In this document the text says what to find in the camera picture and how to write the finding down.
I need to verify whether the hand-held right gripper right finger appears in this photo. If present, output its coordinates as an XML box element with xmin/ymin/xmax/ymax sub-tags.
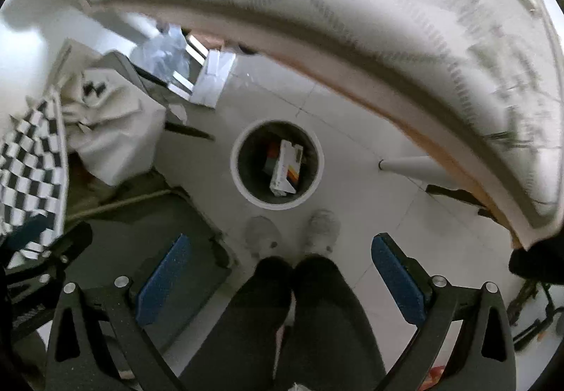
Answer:
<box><xmin>371</xmin><ymin>233</ymin><xmax>517</xmax><ymax>391</ymax></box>

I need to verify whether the person's right leg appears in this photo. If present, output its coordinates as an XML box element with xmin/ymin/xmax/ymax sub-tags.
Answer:
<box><xmin>273</xmin><ymin>253</ymin><xmax>388</xmax><ymax>391</ymax></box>

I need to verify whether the grey floor mat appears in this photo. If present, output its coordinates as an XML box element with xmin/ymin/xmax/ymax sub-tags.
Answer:
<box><xmin>66</xmin><ymin>186</ymin><xmax>233</xmax><ymax>352</ymax></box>

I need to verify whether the person's left grey slipper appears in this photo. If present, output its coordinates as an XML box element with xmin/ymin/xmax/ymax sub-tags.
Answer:
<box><xmin>244</xmin><ymin>216</ymin><xmax>283</xmax><ymax>259</ymax></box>

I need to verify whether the clear crumpled plastic bag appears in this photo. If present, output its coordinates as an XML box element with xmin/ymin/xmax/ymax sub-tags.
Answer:
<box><xmin>141</xmin><ymin>23</ymin><xmax>190</xmax><ymax>75</ymax></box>

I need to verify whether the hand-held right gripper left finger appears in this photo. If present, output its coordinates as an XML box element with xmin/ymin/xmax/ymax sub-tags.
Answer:
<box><xmin>45</xmin><ymin>233</ymin><xmax>195</xmax><ymax>391</ymax></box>

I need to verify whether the black white checkered cloth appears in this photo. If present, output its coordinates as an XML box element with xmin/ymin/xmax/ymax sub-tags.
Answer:
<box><xmin>0</xmin><ymin>93</ymin><xmax>70</xmax><ymax>259</ymax></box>

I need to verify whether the black coat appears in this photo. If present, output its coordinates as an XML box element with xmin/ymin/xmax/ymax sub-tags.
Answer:
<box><xmin>509</xmin><ymin>237</ymin><xmax>564</xmax><ymax>286</ymax></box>

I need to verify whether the grey chair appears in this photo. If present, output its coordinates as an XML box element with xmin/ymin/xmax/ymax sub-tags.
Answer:
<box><xmin>99</xmin><ymin>49</ymin><xmax>215</xmax><ymax>141</ymax></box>

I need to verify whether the person's right grey slipper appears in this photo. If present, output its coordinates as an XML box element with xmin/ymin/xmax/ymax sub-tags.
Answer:
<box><xmin>305</xmin><ymin>209</ymin><xmax>341</xmax><ymax>254</ymax></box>

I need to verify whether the person's grey slipper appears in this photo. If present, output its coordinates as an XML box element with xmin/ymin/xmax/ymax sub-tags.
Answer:
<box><xmin>305</xmin><ymin>209</ymin><xmax>341</xmax><ymax>254</ymax></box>
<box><xmin>244</xmin><ymin>216</ymin><xmax>283</xmax><ymax>259</ymax></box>

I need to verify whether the person's leg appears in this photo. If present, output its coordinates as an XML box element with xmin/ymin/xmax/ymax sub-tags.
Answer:
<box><xmin>180</xmin><ymin>255</ymin><xmax>295</xmax><ymax>391</ymax></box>
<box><xmin>273</xmin><ymin>253</ymin><xmax>388</xmax><ymax>391</ymax></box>

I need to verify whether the black tripod stand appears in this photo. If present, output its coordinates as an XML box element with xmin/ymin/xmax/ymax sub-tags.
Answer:
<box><xmin>507</xmin><ymin>279</ymin><xmax>561</xmax><ymax>352</ymax></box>

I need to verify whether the beige flat board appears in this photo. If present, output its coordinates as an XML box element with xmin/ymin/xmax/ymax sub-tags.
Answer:
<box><xmin>46</xmin><ymin>38</ymin><xmax>73</xmax><ymax>92</ymax></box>

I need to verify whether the person's left leg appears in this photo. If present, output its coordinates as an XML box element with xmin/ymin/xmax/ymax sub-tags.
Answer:
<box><xmin>180</xmin><ymin>255</ymin><xmax>295</xmax><ymax>391</ymax></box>

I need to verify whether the white box with orange stripe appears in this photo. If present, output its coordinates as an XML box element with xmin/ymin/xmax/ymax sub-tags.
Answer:
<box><xmin>269</xmin><ymin>140</ymin><xmax>305</xmax><ymax>198</ymax></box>

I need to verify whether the white cardboard box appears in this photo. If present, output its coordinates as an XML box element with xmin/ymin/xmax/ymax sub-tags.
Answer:
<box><xmin>190</xmin><ymin>49</ymin><xmax>237</xmax><ymax>109</ymax></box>

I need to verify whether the beige cloth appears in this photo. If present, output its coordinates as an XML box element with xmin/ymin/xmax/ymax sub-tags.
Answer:
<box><xmin>62</xmin><ymin>65</ymin><xmax>167</xmax><ymax>187</ymax></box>

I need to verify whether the wooden table with white legs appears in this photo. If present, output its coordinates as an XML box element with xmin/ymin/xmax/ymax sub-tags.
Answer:
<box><xmin>185</xmin><ymin>21</ymin><xmax>525</xmax><ymax>248</ymax></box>

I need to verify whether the white round trash bin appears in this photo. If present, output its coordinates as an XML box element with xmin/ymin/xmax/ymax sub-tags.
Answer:
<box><xmin>230</xmin><ymin>118</ymin><xmax>325</xmax><ymax>211</ymax></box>

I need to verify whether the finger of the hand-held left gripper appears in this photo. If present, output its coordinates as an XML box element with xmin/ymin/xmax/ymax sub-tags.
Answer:
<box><xmin>6</xmin><ymin>217</ymin><xmax>51</xmax><ymax>253</ymax></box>
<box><xmin>0</xmin><ymin>222</ymin><xmax>93</xmax><ymax>299</ymax></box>

